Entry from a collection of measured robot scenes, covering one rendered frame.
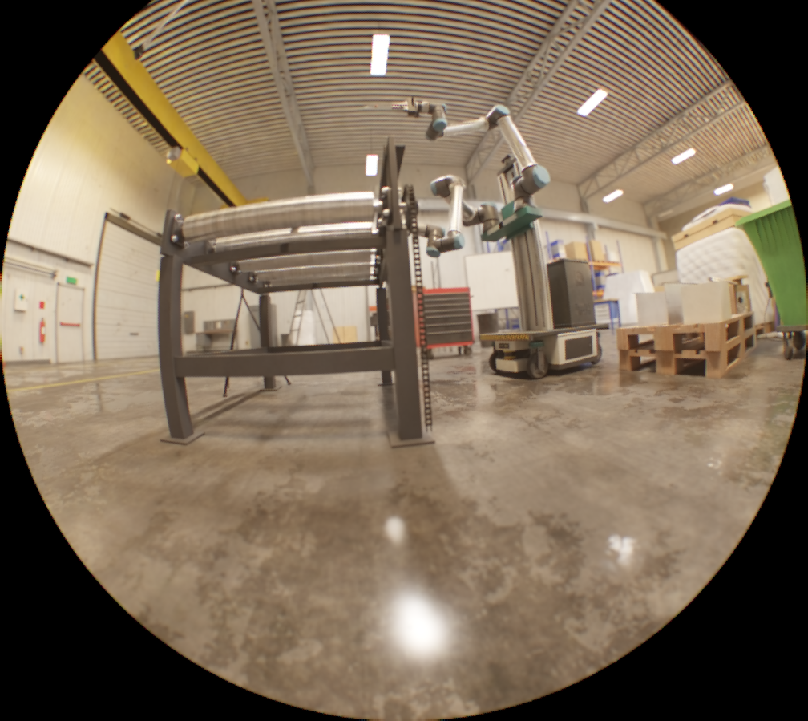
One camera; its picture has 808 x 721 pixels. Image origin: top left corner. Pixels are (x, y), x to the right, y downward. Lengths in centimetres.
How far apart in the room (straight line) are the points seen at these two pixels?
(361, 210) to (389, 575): 102
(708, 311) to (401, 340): 162
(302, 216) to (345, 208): 16
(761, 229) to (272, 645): 248
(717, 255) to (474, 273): 469
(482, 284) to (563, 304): 401
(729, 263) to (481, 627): 333
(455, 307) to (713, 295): 303
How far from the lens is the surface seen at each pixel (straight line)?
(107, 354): 1101
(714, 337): 176
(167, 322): 122
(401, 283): 95
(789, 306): 227
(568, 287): 221
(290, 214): 106
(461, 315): 377
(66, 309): 1011
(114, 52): 796
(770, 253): 224
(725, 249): 342
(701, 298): 183
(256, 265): 170
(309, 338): 964
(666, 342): 190
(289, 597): 50
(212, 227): 118
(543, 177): 207
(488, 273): 614
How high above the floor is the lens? 38
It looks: 3 degrees up
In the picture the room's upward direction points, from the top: 4 degrees counter-clockwise
